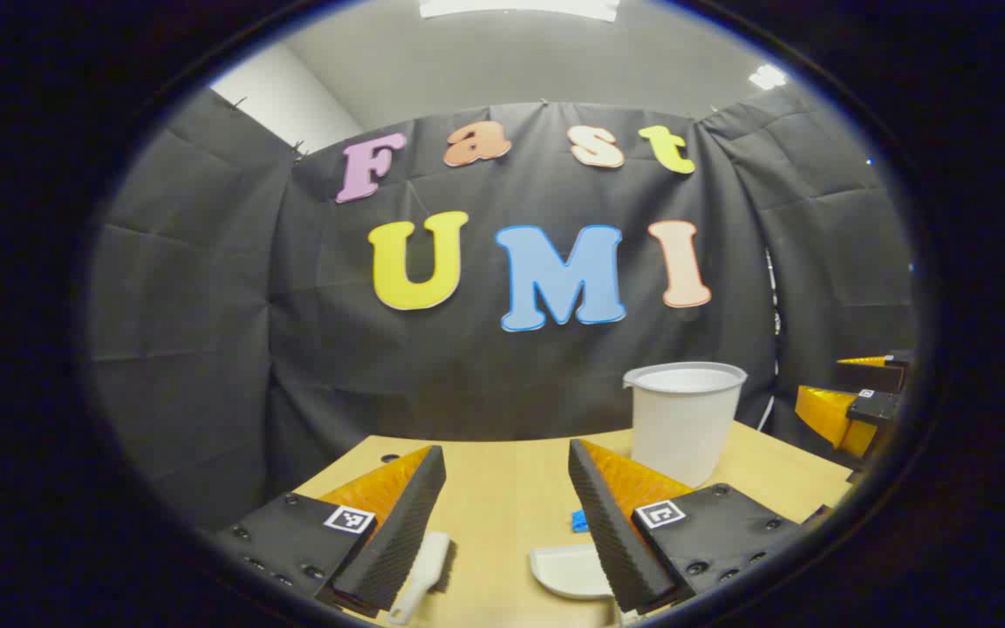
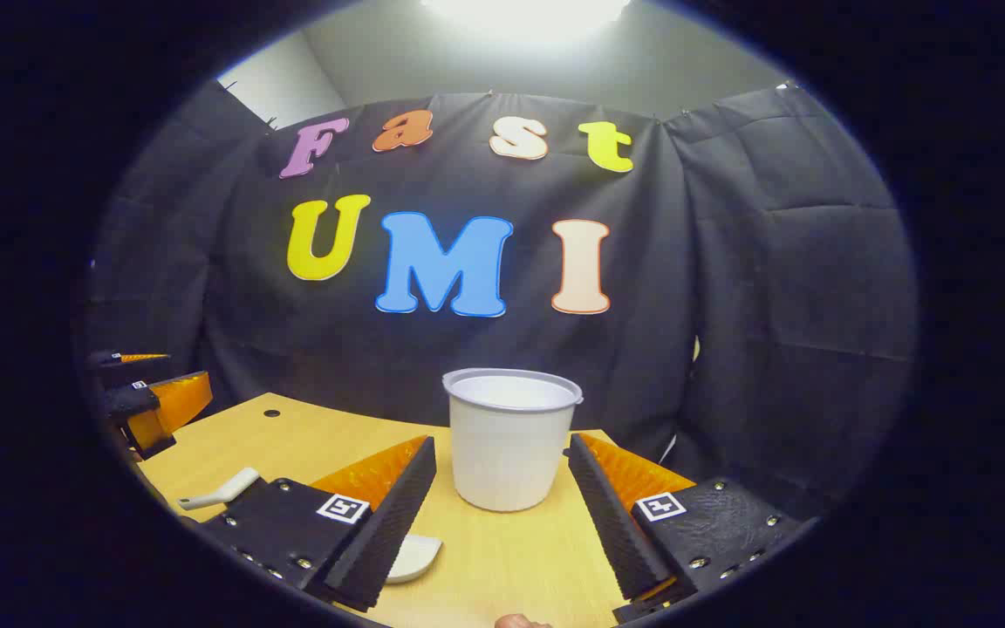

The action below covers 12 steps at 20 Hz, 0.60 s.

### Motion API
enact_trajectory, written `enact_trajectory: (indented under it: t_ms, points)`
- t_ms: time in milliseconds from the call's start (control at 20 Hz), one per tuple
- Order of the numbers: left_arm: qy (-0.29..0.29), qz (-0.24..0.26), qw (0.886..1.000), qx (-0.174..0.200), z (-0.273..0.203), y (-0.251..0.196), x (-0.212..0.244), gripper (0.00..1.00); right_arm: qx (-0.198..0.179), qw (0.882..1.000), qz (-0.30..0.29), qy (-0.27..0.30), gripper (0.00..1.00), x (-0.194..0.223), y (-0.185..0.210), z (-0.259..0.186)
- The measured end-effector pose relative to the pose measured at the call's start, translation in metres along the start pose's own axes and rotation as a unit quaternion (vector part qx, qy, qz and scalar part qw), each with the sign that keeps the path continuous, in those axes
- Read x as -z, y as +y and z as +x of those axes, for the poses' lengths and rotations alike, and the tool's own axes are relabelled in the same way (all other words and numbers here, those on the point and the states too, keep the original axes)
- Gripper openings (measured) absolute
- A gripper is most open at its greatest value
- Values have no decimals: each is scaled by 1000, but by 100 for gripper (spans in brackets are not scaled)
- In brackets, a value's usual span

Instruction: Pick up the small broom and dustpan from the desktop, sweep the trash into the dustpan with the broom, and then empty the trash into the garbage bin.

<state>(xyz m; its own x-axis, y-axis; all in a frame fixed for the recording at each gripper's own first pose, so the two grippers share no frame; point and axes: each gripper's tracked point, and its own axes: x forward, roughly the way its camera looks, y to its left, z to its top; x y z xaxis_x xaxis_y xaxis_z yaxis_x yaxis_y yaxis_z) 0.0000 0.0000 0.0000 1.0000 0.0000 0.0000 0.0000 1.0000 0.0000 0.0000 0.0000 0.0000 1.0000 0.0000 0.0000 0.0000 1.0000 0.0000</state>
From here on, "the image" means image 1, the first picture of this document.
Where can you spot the long ceiling light panel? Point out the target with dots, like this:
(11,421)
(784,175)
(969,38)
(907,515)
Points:
(520,9)

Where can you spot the blue paper trash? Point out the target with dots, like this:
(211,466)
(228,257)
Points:
(579,522)

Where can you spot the small ceiling light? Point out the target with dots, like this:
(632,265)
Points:
(768,77)

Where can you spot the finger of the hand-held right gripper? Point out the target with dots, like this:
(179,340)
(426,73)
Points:
(873,377)
(878,407)

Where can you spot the white garbage bin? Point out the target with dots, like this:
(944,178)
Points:
(681,427)

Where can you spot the wooden desktop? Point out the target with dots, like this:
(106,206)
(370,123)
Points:
(511,497)

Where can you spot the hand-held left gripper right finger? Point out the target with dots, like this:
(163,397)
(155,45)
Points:
(607,532)

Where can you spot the white dustpan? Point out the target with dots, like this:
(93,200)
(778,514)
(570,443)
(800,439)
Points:
(568,571)

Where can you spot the black backdrop cloth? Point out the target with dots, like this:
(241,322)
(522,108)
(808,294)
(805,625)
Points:
(206,305)

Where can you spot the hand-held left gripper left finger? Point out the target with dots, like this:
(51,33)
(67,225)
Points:
(402,532)

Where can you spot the small white broom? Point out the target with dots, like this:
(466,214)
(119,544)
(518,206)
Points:
(422,571)

